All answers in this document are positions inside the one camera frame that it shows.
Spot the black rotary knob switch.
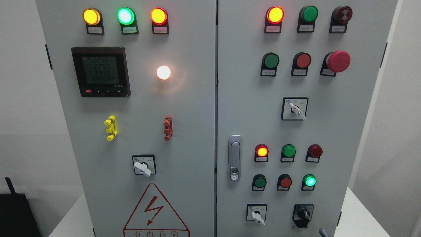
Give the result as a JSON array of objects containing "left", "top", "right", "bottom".
[{"left": 292, "top": 204, "right": 314, "bottom": 228}]

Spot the grey electrical control cabinet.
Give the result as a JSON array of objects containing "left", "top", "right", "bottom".
[{"left": 36, "top": 0, "right": 397, "bottom": 237}]

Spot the red terminal clip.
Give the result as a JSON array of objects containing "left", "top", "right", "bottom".
[{"left": 163, "top": 115, "right": 173, "bottom": 141}]

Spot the red lit lamp lower left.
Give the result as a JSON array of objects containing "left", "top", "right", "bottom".
[{"left": 254, "top": 144, "right": 269, "bottom": 163}]

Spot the red lit lamp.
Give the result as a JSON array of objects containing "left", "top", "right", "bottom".
[
  {"left": 264, "top": 6, "right": 285, "bottom": 33},
  {"left": 254, "top": 144, "right": 269, "bottom": 163}
]

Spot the white lit round lamp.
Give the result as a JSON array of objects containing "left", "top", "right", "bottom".
[{"left": 156, "top": 66, "right": 171, "bottom": 80}]

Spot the green push button lower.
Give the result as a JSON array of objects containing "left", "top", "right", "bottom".
[{"left": 252, "top": 174, "right": 267, "bottom": 192}]

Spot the green push button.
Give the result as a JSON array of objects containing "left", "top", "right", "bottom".
[
  {"left": 252, "top": 174, "right": 267, "bottom": 192},
  {"left": 260, "top": 52, "right": 280, "bottom": 77}
]

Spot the green push button upper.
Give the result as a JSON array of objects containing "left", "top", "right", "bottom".
[{"left": 260, "top": 52, "right": 280, "bottom": 77}]

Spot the green lamp lower middle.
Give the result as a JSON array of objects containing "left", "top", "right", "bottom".
[{"left": 280, "top": 144, "right": 296, "bottom": 163}]

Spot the red push button lower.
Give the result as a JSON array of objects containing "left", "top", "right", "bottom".
[{"left": 276, "top": 174, "right": 293, "bottom": 191}]

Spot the red push button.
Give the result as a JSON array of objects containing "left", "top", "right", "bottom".
[
  {"left": 276, "top": 174, "right": 293, "bottom": 191},
  {"left": 291, "top": 52, "right": 311, "bottom": 76}
]

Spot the yellow terminal clip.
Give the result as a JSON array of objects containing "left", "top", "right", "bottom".
[{"left": 104, "top": 115, "right": 118, "bottom": 141}]

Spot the red push button upper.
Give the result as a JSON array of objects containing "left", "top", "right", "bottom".
[{"left": 291, "top": 52, "right": 311, "bottom": 76}]

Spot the red lamp lower right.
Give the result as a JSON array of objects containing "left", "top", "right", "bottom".
[{"left": 306, "top": 144, "right": 323, "bottom": 163}]

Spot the red high voltage warning sticker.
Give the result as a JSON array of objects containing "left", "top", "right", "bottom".
[{"left": 123, "top": 183, "right": 190, "bottom": 237}]

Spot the red lit lamp left door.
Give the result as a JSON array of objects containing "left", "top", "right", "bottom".
[{"left": 150, "top": 7, "right": 169, "bottom": 35}]

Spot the green lamp bottom right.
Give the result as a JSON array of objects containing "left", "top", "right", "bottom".
[{"left": 301, "top": 174, "right": 317, "bottom": 191}]

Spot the black digital power meter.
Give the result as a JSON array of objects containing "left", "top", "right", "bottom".
[{"left": 72, "top": 46, "right": 131, "bottom": 97}]

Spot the red lit lamp right top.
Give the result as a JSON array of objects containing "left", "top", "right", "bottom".
[{"left": 264, "top": 6, "right": 285, "bottom": 33}]

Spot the green lit indicator lamp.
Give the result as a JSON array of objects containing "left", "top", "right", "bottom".
[{"left": 117, "top": 7, "right": 139, "bottom": 35}]

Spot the red emergency stop mushroom button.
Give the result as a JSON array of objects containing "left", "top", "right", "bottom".
[{"left": 320, "top": 50, "right": 351, "bottom": 77}]

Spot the green lamp right top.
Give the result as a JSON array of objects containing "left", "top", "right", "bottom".
[{"left": 297, "top": 6, "right": 319, "bottom": 33}]

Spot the yellow indicator lamp top left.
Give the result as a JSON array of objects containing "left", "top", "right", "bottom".
[{"left": 83, "top": 8, "right": 104, "bottom": 35}]

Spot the dark red buzzer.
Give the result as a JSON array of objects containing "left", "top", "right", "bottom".
[{"left": 329, "top": 6, "right": 353, "bottom": 33}]

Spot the black box with antenna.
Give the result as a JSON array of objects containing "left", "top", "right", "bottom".
[{"left": 0, "top": 177, "right": 41, "bottom": 237}]

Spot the silver door latch handle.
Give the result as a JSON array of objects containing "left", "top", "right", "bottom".
[{"left": 228, "top": 135, "right": 242, "bottom": 181}]

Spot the white selector switch left door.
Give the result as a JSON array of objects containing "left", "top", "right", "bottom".
[{"left": 132, "top": 154, "right": 156, "bottom": 177}]

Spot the white selector switch upper right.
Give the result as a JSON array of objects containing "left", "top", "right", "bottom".
[{"left": 281, "top": 97, "right": 309, "bottom": 120}]

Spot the white selector switch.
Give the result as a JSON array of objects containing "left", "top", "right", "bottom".
[
  {"left": 246, "top": 204, "right": 267, "bottom": 226},
  {"left": 281, "top": 97, "right": 309, "bottom": 120}
]

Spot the white selector switch bottom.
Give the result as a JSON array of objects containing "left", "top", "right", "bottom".
[{"left": 246, "top": 204, "right": 267, "bottom": 226}]

